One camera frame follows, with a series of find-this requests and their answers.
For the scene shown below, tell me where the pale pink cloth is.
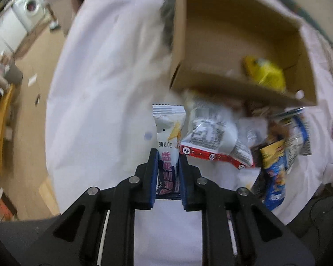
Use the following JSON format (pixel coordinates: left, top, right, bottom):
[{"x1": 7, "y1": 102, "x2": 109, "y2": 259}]
[{"x1": 302, "y1": 26, "x2": 333, "y2": 186}]

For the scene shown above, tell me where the white snack packet red edge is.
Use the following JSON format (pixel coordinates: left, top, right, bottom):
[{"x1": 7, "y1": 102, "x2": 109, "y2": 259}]
[{"x1": 180, "y1": 100, "x2": 255, "y2": 170}]

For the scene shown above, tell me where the white tablecloth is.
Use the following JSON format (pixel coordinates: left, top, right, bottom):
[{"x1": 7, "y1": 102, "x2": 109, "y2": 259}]
[{"x1": 44, "y1": 0, "x2": 333, "y2": 266}]

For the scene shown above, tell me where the white washing machine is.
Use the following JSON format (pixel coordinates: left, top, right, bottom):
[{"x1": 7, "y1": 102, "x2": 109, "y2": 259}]
[{"x1": 12, "y1": 0, "x2": 47, "y2": 31}]

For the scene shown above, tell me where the brown cardboard box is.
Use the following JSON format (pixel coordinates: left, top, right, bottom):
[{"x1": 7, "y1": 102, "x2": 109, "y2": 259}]
[{"x1": 169, "y1": 0, "x2": 318, "y2": 107}]

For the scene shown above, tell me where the white cabinet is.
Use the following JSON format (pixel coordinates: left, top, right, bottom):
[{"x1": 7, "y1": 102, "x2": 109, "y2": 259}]
[{"x1": 0, "y1": 11, "x2": 29, "y2": 56}]

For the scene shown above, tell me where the yellow wooden chair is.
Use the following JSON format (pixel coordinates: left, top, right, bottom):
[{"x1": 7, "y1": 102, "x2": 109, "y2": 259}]
[{"x1": 0, "y1": 84, "x2": 16, "y2": 176}]

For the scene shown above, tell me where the white blue snack packet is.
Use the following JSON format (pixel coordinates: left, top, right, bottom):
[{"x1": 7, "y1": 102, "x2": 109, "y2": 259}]
[{"x1": 275, "y1": 108, "x2": 313, "y2": 174}]

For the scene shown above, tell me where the blue yellow snack packet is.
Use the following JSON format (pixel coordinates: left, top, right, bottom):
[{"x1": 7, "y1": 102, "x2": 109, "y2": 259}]
[{"x1": 252, "y1": 139, "x2": 289, "y2": 211}]

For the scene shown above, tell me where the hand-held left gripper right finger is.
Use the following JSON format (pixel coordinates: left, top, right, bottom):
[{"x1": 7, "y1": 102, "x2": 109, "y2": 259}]
[{"x1": 178, "y1": 155, "x2": 315, "y2": 266}]

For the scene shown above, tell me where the small white snack packet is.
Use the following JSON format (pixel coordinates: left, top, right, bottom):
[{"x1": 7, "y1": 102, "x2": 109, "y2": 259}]
[{"x1": 238, "y1": 117, "x2": 270, "y2": 148}]

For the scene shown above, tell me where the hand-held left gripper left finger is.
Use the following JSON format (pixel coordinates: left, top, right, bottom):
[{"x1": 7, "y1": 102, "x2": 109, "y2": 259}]
[{"x1": 37, "y1": 148, "x2": 159, "y2": 266}]

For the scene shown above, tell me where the white purple snack packet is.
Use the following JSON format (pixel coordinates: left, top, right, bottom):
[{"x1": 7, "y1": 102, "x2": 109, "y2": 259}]
[{"x1": 152, "y1": 104, "x2": 187, "y2": 200}]

